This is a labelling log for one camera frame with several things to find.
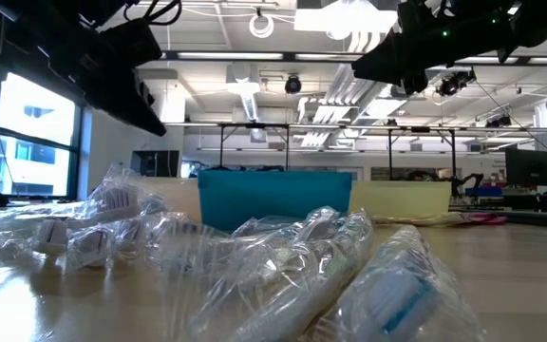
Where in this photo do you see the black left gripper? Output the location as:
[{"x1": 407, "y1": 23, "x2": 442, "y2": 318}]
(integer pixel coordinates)
[{"x1": 49, "y1": 18, "x2": 168, "y2": 138}]

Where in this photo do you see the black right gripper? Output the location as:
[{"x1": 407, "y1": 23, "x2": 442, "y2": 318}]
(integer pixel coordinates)
[{"x1": 351, "y1": 0, "x2": 517, "y2": 95}]

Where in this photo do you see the black cabinet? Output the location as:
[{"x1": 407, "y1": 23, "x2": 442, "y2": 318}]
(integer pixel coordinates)
[{"x1": 129, "y1": 149, "x2": 180, "y2": 179}]

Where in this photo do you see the wrapped purple toothbrush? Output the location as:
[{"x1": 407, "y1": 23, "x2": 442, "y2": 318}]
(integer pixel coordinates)
[
  {"x1": 64, "y1": 222, "x2": 135, "y2": 276},
  {"x1": 59, "y1": 163, "x2": 170, "y2": 227},
  {"x1": 0, "y1": 208, "x2": 73, "y2": 260}
]

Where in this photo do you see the orange plastic bin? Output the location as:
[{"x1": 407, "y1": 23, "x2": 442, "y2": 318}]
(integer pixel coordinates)
[{"x1": 138, "y1": 176, "x2": 203, "y2": 224}]

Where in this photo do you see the large window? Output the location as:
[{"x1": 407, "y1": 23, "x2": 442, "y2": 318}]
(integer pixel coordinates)
[{"x1": 0, "y1": 70, "x2": 85, "y2": 200}]

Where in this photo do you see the ceiling light strip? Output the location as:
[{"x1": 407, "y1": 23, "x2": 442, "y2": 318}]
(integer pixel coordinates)
[
  {"x1": 453, "y1": 56, "x2": 524, "y2": 66},
  {"x1": 177, "y1": 51, "x2": 285, "y2": 61}
]

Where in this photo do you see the yellow plastic bin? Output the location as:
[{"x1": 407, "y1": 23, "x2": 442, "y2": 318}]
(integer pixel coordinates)
[{"x1": 348, "y1": 180, "x2": 453, "y2": 219}]

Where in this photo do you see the wrapped blue toothbrush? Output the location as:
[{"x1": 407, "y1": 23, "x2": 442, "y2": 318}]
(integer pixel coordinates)
[
  {"x1": 142, "y1": 211, "x2": 236, "y2": 279},
  {"x1": 320, "y1": 225, "x2": 486, "y2": 342}
]

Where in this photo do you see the small teal plastic bin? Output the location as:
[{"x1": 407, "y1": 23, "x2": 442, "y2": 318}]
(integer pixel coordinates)
[{"x1": 197, "y1": 169, "x2": 353, "y2": 233}]

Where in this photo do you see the black computer monitor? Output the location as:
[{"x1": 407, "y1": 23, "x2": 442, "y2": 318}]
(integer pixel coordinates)
[{"x1": 504, "y1": 147, "x2": 547, "y2": 187}]

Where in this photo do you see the magenta cloth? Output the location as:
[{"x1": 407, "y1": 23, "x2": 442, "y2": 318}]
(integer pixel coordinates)
[{"x1": 462, "y1": 212, "x2": 510, "y2": 226}]

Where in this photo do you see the wrapped green toothbrush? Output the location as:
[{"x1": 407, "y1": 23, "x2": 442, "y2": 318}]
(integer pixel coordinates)
[{"x1": 190, "y1": 211, "x2": 377, "y2": 342}]

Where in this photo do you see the black overhead camera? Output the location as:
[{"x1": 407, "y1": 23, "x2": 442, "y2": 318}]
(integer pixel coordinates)
[{"x1": 434, "y1": 68, "x2": 478, "y2": 99}]

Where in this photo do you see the black background rig frame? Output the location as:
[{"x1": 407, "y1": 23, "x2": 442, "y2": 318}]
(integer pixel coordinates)
[
  {"x1": 218, "y1": 122, "x2": 292, "y2": 172},
  {"x1": 386, "y1": 125, "x2": 459, "y2": 181}
]

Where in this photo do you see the black ceiling camera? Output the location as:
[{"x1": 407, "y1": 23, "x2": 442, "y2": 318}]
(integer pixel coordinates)
[{"x1": 283, "y1": 74, "x2": 303, "y2": 95}]

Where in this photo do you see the white ceiling duct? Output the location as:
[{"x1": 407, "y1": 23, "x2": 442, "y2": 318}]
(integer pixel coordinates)
[{"x1": 225, "y1": 61, "x2": 263, "y2": 124}]

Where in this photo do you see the white cable coil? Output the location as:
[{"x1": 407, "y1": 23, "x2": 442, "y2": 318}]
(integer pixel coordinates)
[{"x1": 248, "y1": 12, "x2": 275, "y2": 40}]

